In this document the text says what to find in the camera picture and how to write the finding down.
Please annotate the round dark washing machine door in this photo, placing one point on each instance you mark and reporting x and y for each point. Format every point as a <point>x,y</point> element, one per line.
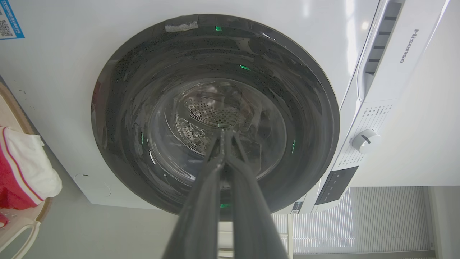
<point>215,118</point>

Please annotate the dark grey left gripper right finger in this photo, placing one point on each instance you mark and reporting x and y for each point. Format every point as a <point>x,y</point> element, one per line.
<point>251,216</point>

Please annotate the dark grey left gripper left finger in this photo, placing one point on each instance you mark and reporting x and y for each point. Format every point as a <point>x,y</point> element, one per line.
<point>201,212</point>

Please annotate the white washing machine control knob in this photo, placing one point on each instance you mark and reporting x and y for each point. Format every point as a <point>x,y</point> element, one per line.
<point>365,141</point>

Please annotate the white window blind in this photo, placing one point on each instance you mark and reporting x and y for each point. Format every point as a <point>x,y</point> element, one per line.
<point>359,219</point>

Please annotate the red and white garment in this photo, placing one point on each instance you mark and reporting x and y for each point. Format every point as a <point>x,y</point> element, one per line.
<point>25,172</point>

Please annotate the white Hisense washing machine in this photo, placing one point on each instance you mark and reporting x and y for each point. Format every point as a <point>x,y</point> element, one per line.
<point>64,90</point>

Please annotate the blue QR code sticker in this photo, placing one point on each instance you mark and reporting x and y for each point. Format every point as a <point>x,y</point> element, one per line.
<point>9,18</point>

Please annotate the white plastic laundry basket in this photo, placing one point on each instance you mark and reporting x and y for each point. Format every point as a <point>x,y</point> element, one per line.
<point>16,216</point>

